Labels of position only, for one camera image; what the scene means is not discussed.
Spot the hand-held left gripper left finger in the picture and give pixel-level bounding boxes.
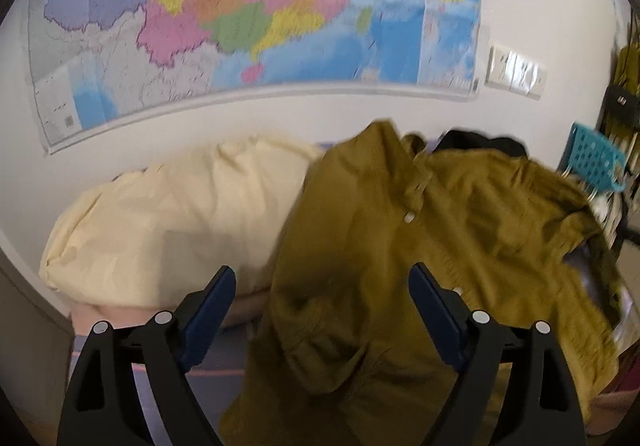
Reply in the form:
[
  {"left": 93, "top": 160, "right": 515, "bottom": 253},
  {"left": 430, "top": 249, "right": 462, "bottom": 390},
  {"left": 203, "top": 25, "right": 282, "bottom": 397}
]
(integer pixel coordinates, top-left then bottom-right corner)
[{"left": 56, "top": 265, "right": 237, "bottom": 446}]

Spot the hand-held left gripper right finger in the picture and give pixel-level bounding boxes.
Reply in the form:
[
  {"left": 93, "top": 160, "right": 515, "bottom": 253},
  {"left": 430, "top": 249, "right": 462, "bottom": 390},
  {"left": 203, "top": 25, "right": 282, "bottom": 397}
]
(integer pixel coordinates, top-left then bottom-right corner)
[{"left": 407, "top": 262, "right": 587, "bottom": 446}]

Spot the olive green shirt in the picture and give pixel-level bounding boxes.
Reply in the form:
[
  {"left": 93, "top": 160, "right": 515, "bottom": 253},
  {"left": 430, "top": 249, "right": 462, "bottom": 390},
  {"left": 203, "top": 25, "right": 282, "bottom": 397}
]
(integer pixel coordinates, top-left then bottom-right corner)
[{"left": 218, "top": 121, "right": 626, "bottom": 446}]

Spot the cream duvet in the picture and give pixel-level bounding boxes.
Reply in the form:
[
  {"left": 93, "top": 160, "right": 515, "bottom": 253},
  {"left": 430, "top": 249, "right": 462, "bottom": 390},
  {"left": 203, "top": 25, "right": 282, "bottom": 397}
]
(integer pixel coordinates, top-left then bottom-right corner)
[{"left": 39, "top": 136, "right": 326, "bottom": 309}]

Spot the black garment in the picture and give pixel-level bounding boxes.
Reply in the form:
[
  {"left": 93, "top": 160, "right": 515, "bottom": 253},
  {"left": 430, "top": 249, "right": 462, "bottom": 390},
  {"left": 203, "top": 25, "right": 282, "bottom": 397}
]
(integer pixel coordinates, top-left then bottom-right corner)
[{"left": 435, "top": 128, "right": 530, "bottom": 159}]

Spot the grey headboard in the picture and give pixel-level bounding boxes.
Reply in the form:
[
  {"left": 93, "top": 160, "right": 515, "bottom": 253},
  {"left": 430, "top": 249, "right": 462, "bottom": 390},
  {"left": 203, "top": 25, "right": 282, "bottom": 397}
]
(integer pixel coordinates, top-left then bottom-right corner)
[{"left": 0, "top": 231, "right": 76, "bottom": 446}]

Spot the teal perforated plastic basket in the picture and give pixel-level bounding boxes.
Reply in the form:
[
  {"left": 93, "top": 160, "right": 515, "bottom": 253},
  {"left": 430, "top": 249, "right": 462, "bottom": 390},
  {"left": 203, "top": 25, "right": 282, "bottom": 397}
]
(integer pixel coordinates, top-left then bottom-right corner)
[{"left": 560, "top": 122, "right": 628, "bottom": 192}]

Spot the colourful wall map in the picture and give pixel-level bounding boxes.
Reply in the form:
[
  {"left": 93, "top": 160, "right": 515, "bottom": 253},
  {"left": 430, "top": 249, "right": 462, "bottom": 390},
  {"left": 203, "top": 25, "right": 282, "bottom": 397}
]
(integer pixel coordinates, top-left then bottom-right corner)
[{"left": 27, "top": 0, "right": 483, "bottom": 157}]

